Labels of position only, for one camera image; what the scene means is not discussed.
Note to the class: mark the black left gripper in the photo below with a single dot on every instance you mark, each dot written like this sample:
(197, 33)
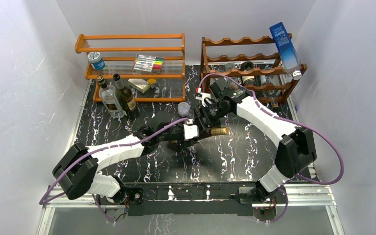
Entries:
(183, 143)

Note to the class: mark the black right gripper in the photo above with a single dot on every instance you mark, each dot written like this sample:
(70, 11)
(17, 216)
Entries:
(200, 112)

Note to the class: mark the dark red bottle gold cap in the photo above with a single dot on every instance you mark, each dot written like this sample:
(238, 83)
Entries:
(217, 131)

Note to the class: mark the green wine bottle white neck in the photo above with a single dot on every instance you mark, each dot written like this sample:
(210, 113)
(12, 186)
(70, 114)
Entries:
(126, 98)

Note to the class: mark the clear square liquor bottle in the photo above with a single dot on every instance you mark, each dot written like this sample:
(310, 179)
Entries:
(109, 99)

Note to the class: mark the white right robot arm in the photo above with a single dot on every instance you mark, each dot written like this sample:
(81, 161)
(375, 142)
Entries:
(295, 145)

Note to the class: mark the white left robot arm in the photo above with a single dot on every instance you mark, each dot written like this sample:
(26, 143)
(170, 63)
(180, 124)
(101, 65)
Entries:
(78, 171)

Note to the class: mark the clear bottle open neck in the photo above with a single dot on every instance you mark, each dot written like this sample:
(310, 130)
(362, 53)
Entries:
(229, 67)

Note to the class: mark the clear bottle right copper cap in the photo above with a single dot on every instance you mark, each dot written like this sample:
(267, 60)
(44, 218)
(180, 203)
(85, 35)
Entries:
(272, 95)

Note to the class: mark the blue carton bottle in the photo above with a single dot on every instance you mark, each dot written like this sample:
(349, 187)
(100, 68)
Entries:
(290, 60)

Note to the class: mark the clear jar of paper clips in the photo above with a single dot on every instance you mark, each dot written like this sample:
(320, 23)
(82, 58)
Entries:
(183, 109)

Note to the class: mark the yellow grey eraser block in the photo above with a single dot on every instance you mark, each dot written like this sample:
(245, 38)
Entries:
(153, 83)

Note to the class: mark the white and green small box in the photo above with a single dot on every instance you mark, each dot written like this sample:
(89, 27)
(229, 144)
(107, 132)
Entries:
(140, 85)

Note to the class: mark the orange wooden shelf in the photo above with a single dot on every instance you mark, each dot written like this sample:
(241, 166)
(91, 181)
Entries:
(120, 51)

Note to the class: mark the pack of coloured markers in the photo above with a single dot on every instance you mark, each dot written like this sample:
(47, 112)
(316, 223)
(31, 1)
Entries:
(146, 63)

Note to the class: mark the blue lidded round jar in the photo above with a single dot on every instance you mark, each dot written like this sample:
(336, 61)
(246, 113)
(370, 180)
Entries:
(96, 60)

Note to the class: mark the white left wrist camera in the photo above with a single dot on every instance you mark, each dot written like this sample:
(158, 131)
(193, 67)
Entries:
(190, 129)

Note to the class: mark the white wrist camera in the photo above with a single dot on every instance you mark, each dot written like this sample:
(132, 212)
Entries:
(205, 98)
(190, 129)

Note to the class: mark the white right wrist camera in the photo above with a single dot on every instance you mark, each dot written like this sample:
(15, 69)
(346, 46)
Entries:
(205, 98)

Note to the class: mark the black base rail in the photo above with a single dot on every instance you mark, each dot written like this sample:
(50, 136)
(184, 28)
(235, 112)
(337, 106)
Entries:
(237, 198)

